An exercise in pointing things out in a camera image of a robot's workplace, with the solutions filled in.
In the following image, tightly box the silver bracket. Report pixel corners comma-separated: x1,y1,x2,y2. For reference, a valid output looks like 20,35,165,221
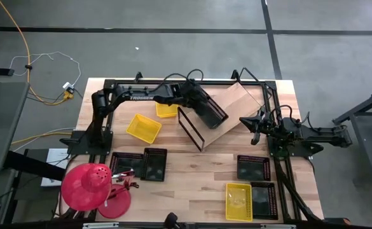
260,223,298,229
82,221,120,229

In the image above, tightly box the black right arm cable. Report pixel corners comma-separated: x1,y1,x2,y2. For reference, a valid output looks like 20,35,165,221
268,104,314,134

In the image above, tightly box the yellow floor cable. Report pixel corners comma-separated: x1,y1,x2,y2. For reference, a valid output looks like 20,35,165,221
10,130,74,146

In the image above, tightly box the small red round disc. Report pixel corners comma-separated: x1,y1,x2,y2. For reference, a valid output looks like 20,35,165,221
97,183,132,219

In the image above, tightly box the yellow plastic basket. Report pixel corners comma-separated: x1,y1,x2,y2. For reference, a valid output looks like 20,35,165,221
155,101,179,119
225,183,254,223
125,113,163,144

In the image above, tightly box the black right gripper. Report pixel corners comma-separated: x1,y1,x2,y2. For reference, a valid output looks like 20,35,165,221
238,111,285,141

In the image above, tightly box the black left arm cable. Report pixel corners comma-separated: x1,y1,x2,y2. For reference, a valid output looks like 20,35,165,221
155,68,205,93

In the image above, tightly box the orange floor cable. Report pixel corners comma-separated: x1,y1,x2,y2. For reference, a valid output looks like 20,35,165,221
0,0,75,106

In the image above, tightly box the black support beam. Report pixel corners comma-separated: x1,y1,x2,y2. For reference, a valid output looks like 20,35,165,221
6,151,67,182

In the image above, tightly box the grey metal table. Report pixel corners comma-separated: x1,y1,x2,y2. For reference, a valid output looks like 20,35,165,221
331,85,372,185

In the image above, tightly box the grey side table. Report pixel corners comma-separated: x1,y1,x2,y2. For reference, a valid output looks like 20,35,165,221
0,81,31,175

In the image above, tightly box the white paper sheet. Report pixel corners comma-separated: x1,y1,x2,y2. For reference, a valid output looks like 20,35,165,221
41,148,71,188

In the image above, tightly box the dark round object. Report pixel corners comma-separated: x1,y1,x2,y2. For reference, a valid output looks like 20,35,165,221
163,212,187,229

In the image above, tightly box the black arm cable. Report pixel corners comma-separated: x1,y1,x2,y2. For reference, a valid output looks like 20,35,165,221
268,104,314,134
155,68,205,93

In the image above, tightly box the large red round lamp shade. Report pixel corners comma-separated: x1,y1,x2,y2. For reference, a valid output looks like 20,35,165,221
60,163,113,212

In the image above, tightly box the black plastic basket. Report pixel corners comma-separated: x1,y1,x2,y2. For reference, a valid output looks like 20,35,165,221
237,155,272,182
197,91,230,130
251,181,279,221
109,151,144,177
140,147,169,183

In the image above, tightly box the grey floor cable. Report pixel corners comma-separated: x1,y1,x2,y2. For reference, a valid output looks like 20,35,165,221
12,127,77,152

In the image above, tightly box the black aluminium rig frame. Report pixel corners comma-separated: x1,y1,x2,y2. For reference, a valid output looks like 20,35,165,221
88,68,325,223

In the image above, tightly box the white floor cable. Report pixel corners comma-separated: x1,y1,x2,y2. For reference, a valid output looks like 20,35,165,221
9,50,82,87

